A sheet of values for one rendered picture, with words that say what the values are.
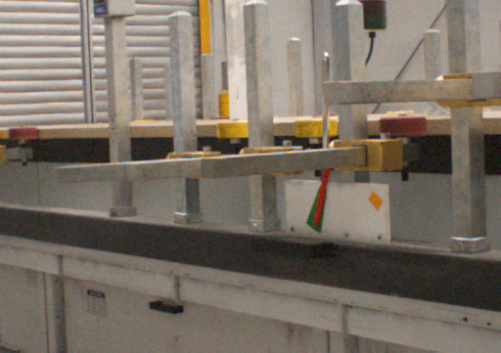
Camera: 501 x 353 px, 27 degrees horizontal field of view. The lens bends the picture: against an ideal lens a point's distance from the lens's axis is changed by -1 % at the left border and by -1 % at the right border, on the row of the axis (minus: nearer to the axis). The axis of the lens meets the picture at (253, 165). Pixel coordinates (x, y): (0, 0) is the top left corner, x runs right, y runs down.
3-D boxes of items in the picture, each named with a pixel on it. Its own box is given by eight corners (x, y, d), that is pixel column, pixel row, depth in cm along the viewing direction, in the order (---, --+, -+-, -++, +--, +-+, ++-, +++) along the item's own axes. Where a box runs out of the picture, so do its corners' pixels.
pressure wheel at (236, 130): (255, 174, 218) (253, 117, 218) (216, 175, 219) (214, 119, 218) (257, 171, 226) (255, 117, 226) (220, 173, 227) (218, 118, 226)
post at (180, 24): (188, 245, 218) (177, 11, 215) (178, 244, 221) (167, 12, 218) (202, 243, 220) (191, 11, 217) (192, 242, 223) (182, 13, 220)
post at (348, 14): (358, 285, 179) (347, -2, 176) (343, 283, 181) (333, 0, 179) (373, 282, 181) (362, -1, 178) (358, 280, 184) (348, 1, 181)
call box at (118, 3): (109, 18, 233) (107, -18, 233) (93, 21, 239) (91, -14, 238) (136, 19, 238) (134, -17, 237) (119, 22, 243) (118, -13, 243)
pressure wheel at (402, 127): (405, 183, 176) (403, 113, 176) (371, 182, 183) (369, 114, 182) (437, 179, 181) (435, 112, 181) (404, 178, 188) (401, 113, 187)
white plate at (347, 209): (387, 245, 171) (386, 184, 171) (284, 235, 192) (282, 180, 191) (390, 245, 172) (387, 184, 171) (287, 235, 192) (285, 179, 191)
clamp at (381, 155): (382, 171, 171) (381, 140, 171) (325, 170, 182) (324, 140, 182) (406, 169, 175) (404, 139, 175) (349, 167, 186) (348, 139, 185)
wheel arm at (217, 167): (213, 184, 155) (212, 154, 155) (201, 184, 158) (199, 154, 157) (419, 165, 182) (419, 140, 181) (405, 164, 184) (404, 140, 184)
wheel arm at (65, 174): (65, 188, 196) (64, 165, 195) (56, 188, 198) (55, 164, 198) (250, 172, 223) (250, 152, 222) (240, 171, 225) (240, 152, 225)
